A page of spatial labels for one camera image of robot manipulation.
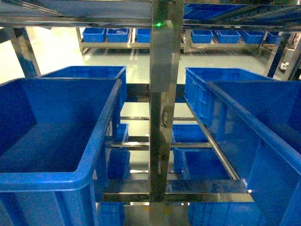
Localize blue bin rear left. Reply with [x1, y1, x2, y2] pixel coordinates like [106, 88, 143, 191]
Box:
[41, 66, 127, 110]

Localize steel rack center post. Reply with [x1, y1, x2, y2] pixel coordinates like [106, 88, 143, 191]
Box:
[149, 0, 184, 226]

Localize large blue bin front right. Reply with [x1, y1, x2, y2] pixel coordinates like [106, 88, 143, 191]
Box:
[188, 80, 301, 226]

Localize steel rack cross beam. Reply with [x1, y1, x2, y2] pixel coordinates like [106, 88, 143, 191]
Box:
[94, 180, 253, 203]

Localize large blue bin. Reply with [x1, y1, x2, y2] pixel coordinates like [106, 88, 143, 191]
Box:
[0, 78, 121, 226]
[188, 80, 301, 226]

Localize large blue bin front left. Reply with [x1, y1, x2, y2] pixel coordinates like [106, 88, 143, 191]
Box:
[0, 78, 121, 226]

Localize blue bin rear right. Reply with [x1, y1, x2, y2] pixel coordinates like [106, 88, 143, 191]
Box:
[183, 67, 278, 125]

